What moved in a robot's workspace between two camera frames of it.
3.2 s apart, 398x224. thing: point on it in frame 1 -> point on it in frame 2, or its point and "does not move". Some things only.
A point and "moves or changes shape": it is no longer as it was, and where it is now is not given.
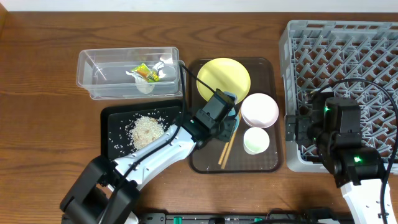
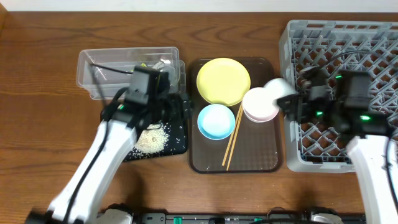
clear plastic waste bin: [129, 73] does not move
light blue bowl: [232, 111] moves or changes shape
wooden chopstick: [231, 141] -> [236, 137]
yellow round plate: [226, 74] does not move
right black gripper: [292, 128] -> [292, 106]
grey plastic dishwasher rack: [353, 59] does not move
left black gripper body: [229, 125] -> [179, 104]
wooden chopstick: [222, 154] -> [233, 135]
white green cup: [256, 140] -> [276, 89]
